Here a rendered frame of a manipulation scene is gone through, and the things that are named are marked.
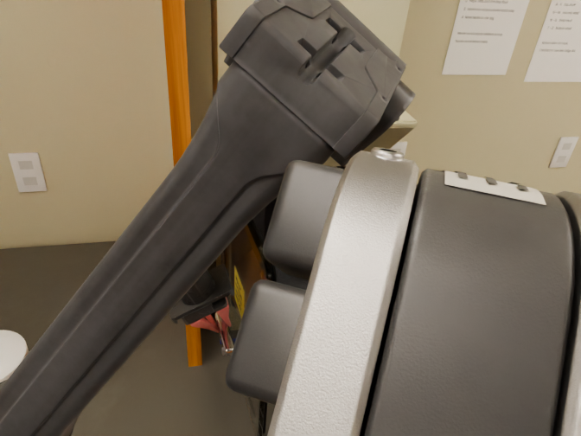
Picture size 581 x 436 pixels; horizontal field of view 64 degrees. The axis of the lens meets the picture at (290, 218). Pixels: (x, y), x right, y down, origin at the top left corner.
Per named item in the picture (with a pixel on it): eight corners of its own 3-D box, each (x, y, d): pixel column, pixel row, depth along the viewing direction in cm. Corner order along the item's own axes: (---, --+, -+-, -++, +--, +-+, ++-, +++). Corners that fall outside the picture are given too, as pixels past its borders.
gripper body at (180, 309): (171, 298, 76) (149, 267, 72) (228, 270, 77) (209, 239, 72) (175, 326, 71) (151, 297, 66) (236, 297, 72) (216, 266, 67)
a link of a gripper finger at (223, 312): (200, 322, 81) (175, 288, 76) (237, 304, 82) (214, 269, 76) (206, 352, 76) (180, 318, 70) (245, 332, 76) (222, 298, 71)
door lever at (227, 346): (243, 314, 82) (243, 304, 81) (257, 356, 75) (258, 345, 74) (213, 320, 81) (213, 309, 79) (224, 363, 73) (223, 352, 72)
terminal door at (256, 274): (226, 321, 107) (226, 165, 85) (261, 443, 84) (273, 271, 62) (223, 321, 107) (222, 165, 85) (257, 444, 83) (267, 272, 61)
